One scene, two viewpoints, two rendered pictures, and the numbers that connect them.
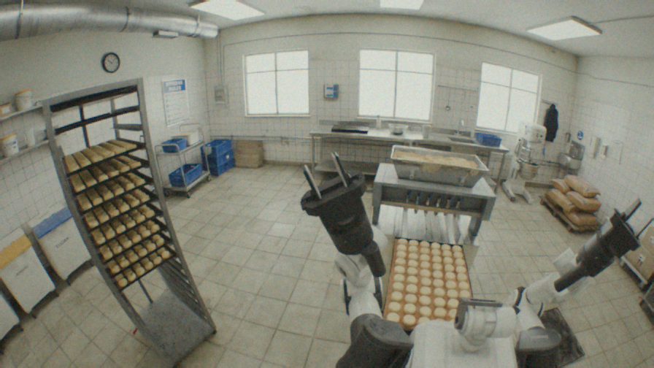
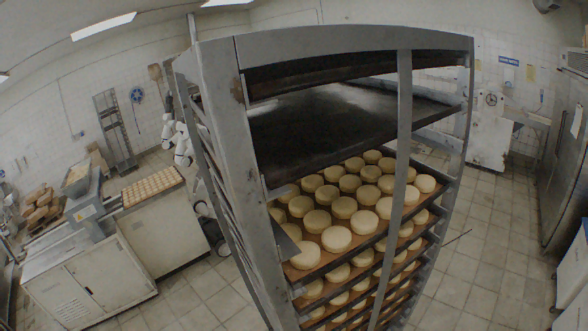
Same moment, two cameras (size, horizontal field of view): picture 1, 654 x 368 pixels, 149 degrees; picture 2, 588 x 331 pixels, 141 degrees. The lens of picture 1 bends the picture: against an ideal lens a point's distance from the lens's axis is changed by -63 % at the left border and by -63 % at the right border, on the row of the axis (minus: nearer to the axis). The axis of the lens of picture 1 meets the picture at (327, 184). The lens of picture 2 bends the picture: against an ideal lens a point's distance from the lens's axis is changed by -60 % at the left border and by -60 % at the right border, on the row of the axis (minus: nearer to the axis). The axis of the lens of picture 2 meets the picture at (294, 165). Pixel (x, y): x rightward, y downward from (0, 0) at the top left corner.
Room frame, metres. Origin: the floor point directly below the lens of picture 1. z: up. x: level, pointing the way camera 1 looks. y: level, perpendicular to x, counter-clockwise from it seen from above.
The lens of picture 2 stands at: (1.37, 1.54, 1.81)
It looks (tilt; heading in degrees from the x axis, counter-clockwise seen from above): 28 degrees down; 216
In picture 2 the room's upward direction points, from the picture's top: 8 degrees counter-clockwise
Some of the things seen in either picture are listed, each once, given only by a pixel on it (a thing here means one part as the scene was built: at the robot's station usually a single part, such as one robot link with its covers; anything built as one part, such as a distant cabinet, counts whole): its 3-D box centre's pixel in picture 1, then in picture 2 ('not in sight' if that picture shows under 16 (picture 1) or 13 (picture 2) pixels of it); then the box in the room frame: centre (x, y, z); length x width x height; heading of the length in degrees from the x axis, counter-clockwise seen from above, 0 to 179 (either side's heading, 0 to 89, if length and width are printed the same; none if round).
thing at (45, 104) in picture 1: (106, 280); not in sight; (0.55, 1.06, 0.97); 0.03 x 0.03 x 1.70; 62
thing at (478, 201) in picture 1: (430, 203); (91, 202); (1.30, -0.65, 1.01); 0.72 x 0.33 x 0.34; 72
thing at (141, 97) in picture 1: (174, 238); (237, 260); (0.95, 0.84, 0.97); 0.03 x 0.03 x 1.70; 62
